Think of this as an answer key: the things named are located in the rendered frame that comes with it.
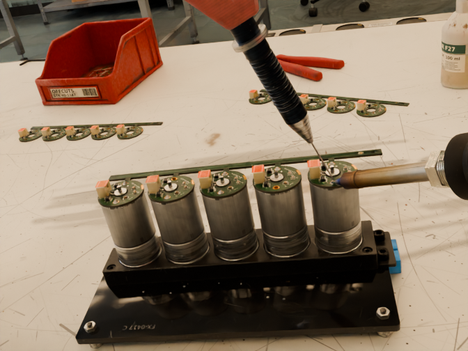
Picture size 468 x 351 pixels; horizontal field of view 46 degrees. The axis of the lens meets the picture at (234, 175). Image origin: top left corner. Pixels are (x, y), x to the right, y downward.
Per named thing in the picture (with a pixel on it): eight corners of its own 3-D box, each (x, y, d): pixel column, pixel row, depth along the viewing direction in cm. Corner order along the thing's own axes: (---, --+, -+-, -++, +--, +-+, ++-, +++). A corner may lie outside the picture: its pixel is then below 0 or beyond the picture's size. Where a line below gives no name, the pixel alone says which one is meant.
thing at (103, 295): (381, 245, 31) (381, 229, 31) (401, 342, 25) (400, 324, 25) (120, 262, 34) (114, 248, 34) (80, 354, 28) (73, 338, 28)
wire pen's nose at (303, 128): (298, 142, 26) (283, 118, 25) (318, 130, 26) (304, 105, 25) (303, 152, 25) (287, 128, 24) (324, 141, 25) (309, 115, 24)
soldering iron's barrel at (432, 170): (340, 203, 25) (459, 194, 20) (328, 172, 25) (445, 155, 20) (361, 189, 26) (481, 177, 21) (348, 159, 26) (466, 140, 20)
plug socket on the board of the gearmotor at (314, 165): (326, 177, 27) (324, 166, 27) (308, 179, 27) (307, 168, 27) (325, 169, 28) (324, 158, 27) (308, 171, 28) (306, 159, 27)
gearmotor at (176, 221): (208, 274, 30) (189, 197, 27) (166, 277, 30) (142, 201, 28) (214, 246, 32) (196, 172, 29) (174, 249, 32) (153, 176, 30)
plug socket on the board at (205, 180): (215, 188, 28) (212, 177, 28) (199, 189, 28) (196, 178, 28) (217, 180, 29) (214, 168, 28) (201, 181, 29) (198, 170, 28)
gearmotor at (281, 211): (310, 268, 29) (300, 186, 26) (265, 271, 29) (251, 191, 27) (310, 239, 31) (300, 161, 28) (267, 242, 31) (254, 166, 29)
